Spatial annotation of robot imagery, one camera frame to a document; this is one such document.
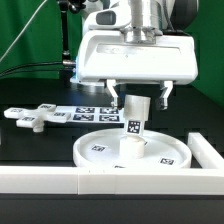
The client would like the black camera stand pole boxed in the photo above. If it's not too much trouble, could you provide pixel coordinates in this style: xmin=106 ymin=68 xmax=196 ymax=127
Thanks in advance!
xmin=56 ymin=0 xmax=86 ymax=85

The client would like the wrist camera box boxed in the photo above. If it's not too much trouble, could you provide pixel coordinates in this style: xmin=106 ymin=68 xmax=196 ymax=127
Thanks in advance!
xmin=95 ymin=10 xmax=130 ymax=27

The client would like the white cable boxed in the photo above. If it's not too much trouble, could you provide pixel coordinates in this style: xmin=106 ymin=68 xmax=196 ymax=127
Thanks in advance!
xmin=0 ymin=0 xmax=48 ymax=64

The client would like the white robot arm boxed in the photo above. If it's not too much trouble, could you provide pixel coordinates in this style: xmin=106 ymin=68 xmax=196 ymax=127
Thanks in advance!
xmin=74 ymin=0 xmax=199 ymax=110

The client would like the white cross-shaped table base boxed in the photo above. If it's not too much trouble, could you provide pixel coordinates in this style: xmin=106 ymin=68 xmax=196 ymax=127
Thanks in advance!
xmin=4 ymin=104 xmax=71 ymax=133

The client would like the white marker sheet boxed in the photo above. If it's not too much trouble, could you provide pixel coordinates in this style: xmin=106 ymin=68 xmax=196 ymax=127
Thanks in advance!
xmin=55 ymin=106 xmax=124 ymax=123

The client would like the black cable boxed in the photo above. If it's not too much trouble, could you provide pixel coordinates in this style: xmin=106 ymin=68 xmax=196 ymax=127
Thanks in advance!
xmin=0 ymin=61 xmax=76 ymax=80

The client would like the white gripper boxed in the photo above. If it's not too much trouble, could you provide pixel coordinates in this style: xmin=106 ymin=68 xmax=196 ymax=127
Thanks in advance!
xmin=76 ymin=32 xmax=198 ymax=111

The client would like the white round table top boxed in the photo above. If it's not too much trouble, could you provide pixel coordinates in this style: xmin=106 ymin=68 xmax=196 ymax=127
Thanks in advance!
xmin=73 ymin=128 xmax=192 ymax=170

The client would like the white L-shaped fence wall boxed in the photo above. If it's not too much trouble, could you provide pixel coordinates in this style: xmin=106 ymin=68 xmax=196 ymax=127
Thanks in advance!
xmin=0 ymin=133 xmax=224 ymax=195

